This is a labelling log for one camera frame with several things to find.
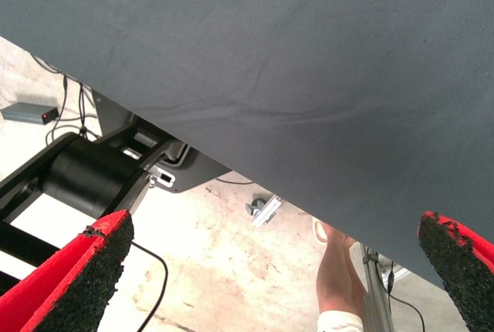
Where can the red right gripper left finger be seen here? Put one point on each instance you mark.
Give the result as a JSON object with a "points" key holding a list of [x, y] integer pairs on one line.
{"points": [[77, 285]]}

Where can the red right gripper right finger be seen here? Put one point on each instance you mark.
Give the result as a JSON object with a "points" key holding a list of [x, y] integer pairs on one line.
{"points": [[463, 274]]}

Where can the aluminium table leg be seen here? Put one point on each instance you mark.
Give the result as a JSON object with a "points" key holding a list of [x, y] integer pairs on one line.
{"points": [[376, 301]]}

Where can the bare person leg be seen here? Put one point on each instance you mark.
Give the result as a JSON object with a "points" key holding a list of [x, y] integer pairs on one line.
{"points": [[335, 278]]}

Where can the white shoe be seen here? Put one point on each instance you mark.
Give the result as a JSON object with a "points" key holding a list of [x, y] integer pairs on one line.
{"points": [[339, 322]]}

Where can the grey machine base housing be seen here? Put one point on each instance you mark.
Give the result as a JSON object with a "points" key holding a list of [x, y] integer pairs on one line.
{"points": [[200, 170]]}

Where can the grey box with red light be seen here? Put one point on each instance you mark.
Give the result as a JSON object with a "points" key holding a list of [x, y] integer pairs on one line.
{"points": [[23, 112]]}

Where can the dark grey table cloth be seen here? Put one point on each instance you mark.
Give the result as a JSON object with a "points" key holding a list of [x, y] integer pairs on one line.
{"points": [[308, 77]]}

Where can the caster with aluminium bracket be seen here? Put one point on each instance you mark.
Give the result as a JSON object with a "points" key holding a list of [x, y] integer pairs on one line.
{"points": [[266, 212]]}

